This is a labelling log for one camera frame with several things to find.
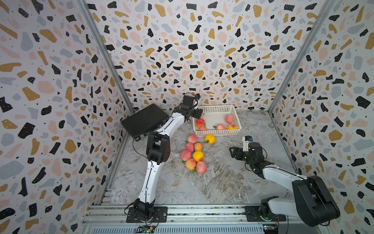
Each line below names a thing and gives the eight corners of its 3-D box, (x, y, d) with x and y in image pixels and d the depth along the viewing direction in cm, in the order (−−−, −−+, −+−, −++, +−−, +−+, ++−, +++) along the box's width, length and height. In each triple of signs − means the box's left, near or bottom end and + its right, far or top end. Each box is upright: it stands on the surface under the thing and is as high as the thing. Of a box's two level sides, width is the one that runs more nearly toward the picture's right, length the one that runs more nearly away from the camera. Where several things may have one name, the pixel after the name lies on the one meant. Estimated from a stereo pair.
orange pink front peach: (190, 173, 90) (190, 169, 85) (184, 165, 93) (184, 161, 88) (197, 167, 92) (197, 163, 88) (191, 160, 95) (191, 156, 91)
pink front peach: (196, 174, 89) (196, 170, 84) (196, 166, 93) (196, 161, 87) (206, 174, 89) (207, 170, 84) (206, 166, 93) (206, 161, 87)
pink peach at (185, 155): (179, 158, 96) (178, 153, 92) (185, 152, 99) (184, 147, 94) (186, 163, 94) (186, 159, 89) (192, 157, 97) (192, 153, 92)
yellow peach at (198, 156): (193, 163, 94) (192, 159, 90) (193, 154, 98) (193, 150, 94) (203, 163, 94) (203, 159, 90) (203, 154, 98) (203, 150, 94)
